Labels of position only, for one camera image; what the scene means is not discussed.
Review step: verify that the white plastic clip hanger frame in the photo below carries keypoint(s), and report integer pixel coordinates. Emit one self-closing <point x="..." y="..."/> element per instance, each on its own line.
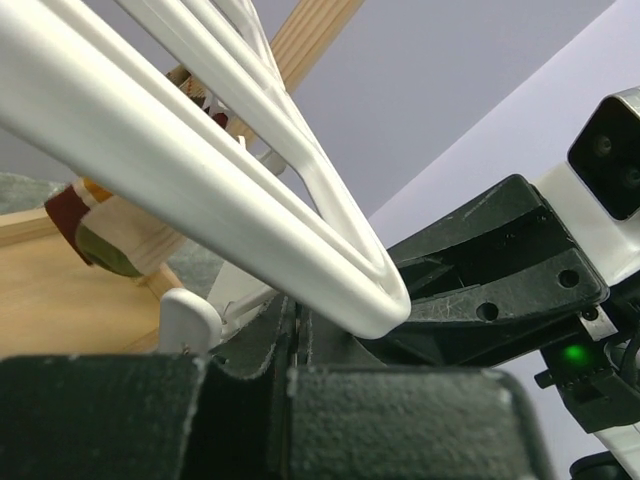
<point x="74" y="88"/>

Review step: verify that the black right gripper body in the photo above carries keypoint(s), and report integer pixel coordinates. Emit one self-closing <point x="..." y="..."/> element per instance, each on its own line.
<point x="595" y="369"/>

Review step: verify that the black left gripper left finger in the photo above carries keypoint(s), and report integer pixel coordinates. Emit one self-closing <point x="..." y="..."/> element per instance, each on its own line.
<point x="154" y="416"/>

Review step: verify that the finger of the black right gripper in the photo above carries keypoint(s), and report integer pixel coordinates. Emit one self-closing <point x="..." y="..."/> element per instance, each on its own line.
<point x="490" y="281"/>

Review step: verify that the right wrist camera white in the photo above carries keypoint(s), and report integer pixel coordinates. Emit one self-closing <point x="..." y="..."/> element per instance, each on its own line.
<point x="600" y="175"/>

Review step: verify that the brown patterned sock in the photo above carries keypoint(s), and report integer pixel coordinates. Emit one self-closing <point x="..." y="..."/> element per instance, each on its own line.
<point x="110" y="232"/>

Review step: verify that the wooden clothes rack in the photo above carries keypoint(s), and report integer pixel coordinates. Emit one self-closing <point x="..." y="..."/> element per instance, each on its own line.
<point x="52" y="303"/>

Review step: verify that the white plastic clothes peg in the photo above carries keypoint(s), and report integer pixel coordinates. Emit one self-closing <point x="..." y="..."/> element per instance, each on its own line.
<point x="187" y="324"/>

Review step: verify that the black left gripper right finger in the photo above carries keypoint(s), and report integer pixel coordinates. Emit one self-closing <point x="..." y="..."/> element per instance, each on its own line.
<point x="352" y="417"/>

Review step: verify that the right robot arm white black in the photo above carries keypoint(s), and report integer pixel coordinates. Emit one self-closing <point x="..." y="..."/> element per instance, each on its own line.
<point x="610" y="455"/>

